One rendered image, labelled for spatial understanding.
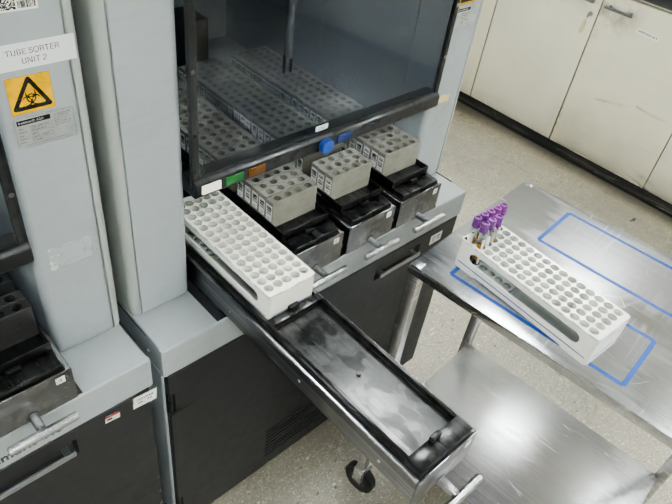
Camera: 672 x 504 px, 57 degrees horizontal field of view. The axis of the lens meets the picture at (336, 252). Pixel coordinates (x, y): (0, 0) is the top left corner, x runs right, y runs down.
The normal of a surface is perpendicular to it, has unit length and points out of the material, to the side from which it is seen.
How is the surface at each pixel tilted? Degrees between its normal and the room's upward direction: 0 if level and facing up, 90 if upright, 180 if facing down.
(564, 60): 90
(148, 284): 90
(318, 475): 0
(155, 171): 90
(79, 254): 90
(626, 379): 0
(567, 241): 0
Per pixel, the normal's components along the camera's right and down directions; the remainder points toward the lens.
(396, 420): 0.12, -0.75
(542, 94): -0.73, 0.37
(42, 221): 0.67, 0.55
